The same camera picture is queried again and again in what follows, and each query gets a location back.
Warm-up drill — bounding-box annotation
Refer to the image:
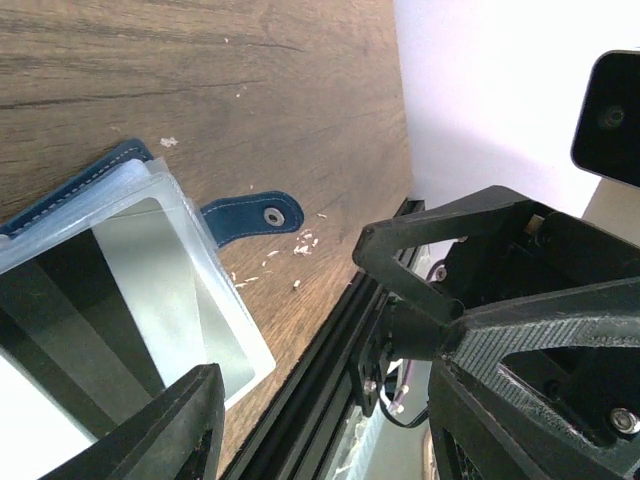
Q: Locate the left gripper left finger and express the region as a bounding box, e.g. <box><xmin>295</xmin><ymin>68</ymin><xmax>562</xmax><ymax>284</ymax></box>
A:
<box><xmin>44</xmin><ymin>363</ymin><xmax>225</xmax><ymax>479</ymax></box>

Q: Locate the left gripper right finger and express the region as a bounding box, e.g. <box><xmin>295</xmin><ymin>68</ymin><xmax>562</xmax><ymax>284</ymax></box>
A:
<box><xmin>429</xmin><ymin>360</ymin><xmax>570</xmax><ymax>479</ymax></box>

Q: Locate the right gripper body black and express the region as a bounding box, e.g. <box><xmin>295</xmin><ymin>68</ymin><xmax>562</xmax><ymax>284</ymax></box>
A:
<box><xmin>442</xmin><ymin>199</ymin><xmax>639</xmax><ymax>335</ymax></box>

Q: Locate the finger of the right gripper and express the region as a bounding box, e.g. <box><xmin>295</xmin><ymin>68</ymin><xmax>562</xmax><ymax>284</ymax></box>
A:
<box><xmin>437</xmin><ymin>278</ymin><xmax>639</xmax><ymax>478</ymax></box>
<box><xmin>352</xmin><ymin>185</ymin><xmax>530</xmax><ymax>324</ymax></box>

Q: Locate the blue card holder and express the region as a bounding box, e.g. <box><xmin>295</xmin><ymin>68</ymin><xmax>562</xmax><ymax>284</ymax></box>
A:
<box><xmin>1</xmin><ymin>139</ymin><xmax>304</xmax><ymax>479</ymax></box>

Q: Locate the white card grey stripe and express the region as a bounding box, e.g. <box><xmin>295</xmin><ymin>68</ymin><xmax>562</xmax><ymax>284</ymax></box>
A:
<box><xmin>1</xmin><ymin>197</ymin><xmax>254</xmax><ymax>479</ymax></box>

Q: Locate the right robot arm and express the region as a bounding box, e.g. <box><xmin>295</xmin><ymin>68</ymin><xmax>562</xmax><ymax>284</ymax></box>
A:
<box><xmin>353</xmin><ymin>186</ymin><xmax>639</xmax><ymax>479</ymax></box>

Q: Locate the black aluminium frame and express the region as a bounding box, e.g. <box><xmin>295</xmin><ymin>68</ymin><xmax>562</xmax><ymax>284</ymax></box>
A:
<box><xmin>217</xmin><ymin>197</ymin><xmax>426</xmax><ymax>480</ymax></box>

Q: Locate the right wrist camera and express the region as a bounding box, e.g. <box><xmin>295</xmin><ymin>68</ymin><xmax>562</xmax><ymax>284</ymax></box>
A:
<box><xmin>571</xmin><ymin>50</ymin><xmax>639</xmax><ymax>187</ymax></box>

